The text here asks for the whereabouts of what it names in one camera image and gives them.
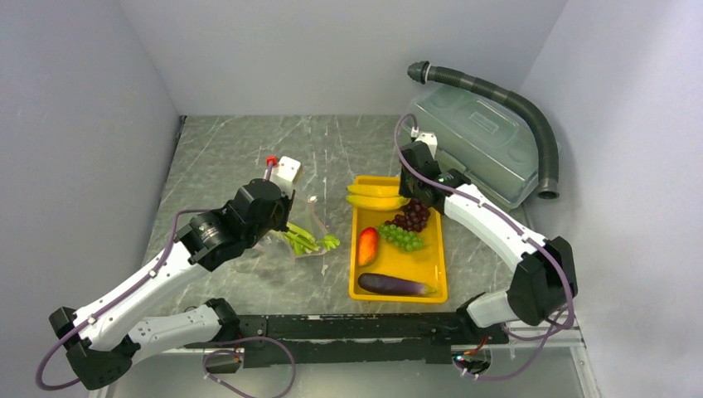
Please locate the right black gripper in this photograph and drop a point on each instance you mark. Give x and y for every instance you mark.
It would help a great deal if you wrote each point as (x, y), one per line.
(404, 190)

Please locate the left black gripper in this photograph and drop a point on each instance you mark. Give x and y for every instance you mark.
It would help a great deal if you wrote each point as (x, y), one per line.
(286, 204)

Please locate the dark red grapes bunch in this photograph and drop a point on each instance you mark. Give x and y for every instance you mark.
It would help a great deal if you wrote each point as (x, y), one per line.
(413, 217)

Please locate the yellow banana bunch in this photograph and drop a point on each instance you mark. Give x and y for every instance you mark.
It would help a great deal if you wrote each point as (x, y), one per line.
(376, 197)

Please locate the clear pink zip top bag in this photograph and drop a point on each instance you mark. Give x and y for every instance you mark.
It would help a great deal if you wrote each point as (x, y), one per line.
(274, 243)

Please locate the celery stalk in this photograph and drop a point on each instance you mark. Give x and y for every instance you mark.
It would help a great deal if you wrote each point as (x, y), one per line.
(302, 242)

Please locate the green grapes bunch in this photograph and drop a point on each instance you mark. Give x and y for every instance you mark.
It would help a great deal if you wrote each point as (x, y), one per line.
(401, 238)

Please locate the red pepper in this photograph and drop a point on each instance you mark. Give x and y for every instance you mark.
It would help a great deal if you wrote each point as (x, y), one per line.
(367, 246)

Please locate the purple eggplant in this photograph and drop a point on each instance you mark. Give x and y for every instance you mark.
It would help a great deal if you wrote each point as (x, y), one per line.
(389, 285)

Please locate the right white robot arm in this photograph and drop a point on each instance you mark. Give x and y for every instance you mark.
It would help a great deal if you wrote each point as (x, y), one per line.
(471, 209)

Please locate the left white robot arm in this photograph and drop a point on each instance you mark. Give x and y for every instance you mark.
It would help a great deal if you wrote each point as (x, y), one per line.
(98, 343)

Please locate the yellow plastic tray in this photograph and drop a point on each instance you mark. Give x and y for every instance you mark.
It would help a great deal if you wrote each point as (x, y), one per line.
(425, 265)

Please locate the clear lidded storage box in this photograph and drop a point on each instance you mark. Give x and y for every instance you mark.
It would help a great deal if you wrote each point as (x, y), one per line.
(485, 141)

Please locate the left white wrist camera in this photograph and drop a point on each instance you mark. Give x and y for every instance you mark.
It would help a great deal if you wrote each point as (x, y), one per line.
(282, 171)

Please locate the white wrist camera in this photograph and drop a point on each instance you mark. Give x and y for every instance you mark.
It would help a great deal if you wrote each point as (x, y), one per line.
(282, 171)
(428, 138)

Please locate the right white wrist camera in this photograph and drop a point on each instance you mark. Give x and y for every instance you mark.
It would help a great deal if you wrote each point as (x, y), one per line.
(428, 138)

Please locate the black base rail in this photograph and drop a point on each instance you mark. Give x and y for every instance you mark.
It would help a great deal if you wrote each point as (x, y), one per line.
(357, 337)

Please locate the aluminium frame rail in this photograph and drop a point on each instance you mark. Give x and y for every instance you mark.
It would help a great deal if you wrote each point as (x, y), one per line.
(549, 329)

